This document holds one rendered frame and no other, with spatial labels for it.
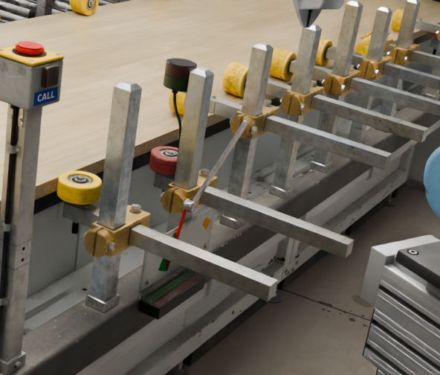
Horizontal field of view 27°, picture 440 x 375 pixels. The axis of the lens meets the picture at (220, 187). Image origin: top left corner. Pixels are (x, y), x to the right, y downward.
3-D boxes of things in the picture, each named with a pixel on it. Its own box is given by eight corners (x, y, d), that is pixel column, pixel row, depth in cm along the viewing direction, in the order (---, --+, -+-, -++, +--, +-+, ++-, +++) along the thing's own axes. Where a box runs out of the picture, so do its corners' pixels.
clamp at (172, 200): (214, 199, 194) (218, 176, 192) (180, 218, 183) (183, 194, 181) (192, 190, 197) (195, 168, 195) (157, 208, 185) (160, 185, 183)
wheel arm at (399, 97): (455, 117, 238) (459, 104, 237) (451, 120, 235) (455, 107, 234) (282, 66, 258) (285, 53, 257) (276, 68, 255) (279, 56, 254)
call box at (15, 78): (60, 106, 135) (65, 54, 132) (27, 116, 129) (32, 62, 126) (22, 93, 137) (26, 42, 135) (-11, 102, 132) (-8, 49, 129)
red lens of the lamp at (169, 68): (201, 75, 181) (203, 64, 180) (185, 80, 176) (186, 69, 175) (175, 67, 183) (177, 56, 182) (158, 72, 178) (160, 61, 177)
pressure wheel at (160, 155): (189, 202, 196) (197, 152, 192) (169, 213, 190) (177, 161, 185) (157, 190, 200) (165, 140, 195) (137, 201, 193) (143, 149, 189)
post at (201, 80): (180, 289, 196) (215, 69, 177) (172, 295, 193) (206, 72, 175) (166, 283, 197) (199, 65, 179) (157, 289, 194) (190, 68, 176)
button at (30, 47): (49, 58, 131) (50, 46, 131) (30, 62, 128) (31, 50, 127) (27, 50, 133) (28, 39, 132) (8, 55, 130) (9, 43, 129)
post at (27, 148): (25, 364, 151) (48, 101, 134) (4, 377, 147) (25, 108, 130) (4, 353, 153) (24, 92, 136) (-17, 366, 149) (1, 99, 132)
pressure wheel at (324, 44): (318, 60, 272) (325, 70, 279) (328, 36, 273) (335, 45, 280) (300, 55, 274) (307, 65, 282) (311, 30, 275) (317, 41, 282)
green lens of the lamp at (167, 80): (199, 87, 182) (201, 77, 181) (183, 93, 177) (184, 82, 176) (173, 79, 184) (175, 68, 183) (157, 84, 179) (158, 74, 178)
